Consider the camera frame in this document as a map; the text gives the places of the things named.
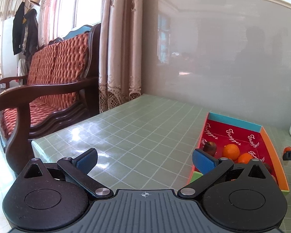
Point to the colourful cardboard box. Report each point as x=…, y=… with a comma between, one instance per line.
x=250, y=138

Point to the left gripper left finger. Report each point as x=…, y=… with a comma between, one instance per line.
x=78, y=168

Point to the orange tangerine front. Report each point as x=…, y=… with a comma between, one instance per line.
x=244, y=158

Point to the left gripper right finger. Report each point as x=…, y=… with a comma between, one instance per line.
x=212, y=170

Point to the green grid tablecloth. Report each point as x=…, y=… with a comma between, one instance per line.
x=144, y=144

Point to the dark brown fruit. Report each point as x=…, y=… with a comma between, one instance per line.
x=210, y=148

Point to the straw hat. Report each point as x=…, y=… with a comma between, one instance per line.
x=35, y=2

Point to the red hawthorn piece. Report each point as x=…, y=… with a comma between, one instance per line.
x=287, y=149

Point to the wooden sofa with red cushions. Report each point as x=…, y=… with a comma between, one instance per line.
x=62, y=88

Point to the beige lace curtain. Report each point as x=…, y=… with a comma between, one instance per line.
x=120, y=52

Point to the orange tangerine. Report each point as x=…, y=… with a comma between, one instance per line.
x=244, y=158
x=231, y=151

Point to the dark coats on rack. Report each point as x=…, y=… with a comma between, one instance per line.
x=25, y=32

